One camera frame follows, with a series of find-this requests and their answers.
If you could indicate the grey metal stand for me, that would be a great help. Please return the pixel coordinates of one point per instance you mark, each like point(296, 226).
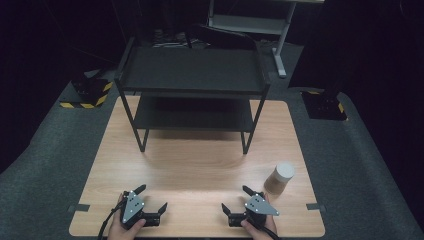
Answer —
point(253, 23)

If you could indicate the brown jar with white lid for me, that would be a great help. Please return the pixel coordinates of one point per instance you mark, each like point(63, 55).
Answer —
point(280, 178)

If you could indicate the person's left hand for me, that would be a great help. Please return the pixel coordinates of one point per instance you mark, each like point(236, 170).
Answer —
point(116, 230)

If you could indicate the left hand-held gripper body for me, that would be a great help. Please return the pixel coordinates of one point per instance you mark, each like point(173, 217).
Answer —
point(132, 207)

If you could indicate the person's right hand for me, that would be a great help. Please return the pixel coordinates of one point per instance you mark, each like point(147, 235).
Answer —
point(263, 230)

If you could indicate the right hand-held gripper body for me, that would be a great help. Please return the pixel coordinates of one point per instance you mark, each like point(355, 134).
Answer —
point(258, 206)

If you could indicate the grey felt mat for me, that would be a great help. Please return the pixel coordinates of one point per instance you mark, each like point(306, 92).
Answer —
point(346, 173)

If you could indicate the grey tape strip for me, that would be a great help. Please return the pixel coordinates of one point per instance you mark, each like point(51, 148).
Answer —
point(316, 207)
point(79, 208)

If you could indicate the black box with yellow-black tape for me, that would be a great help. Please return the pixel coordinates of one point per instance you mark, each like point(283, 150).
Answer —
point(325, 105)
point(90, 91)

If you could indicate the black metal two-tier shelf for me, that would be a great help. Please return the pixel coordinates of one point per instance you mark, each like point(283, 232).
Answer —
point(193, 70)

